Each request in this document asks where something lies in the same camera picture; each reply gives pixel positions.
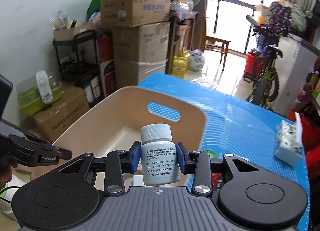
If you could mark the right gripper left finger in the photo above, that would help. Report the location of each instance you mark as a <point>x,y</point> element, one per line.
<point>113,166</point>

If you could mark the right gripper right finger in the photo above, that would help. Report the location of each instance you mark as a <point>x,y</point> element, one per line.
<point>239,175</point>

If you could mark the beige plastic storage bin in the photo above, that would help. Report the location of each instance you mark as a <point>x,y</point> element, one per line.
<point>116,121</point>

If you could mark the white pill bottle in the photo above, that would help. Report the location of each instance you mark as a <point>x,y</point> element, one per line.
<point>158,155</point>

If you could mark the green round tin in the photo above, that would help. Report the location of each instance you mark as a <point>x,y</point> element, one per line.
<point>211,153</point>

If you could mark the floor cardboard box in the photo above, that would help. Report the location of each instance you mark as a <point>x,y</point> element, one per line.
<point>55,119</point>

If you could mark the green clear lid container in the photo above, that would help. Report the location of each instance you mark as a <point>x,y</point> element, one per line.
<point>28,96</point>

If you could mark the white tissue pack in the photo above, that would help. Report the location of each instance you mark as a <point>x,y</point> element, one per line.
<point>289,145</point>

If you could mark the green black bicycle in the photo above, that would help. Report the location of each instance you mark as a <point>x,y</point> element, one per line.
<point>264,76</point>

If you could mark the black metal shelf rack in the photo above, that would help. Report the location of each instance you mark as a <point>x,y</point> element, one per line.
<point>78,62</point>

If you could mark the yellow oil jug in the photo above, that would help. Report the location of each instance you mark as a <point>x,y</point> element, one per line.
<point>180,64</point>

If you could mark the white plastic bag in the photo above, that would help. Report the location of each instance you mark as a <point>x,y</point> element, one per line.
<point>196,61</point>

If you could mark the stacked large cardboard boxes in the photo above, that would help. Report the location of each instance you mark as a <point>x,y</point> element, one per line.
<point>140,52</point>

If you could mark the wooden chair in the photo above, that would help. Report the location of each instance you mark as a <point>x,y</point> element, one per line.
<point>213,43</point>

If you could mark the white chest freezer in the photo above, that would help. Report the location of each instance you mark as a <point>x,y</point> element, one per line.
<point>299,57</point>

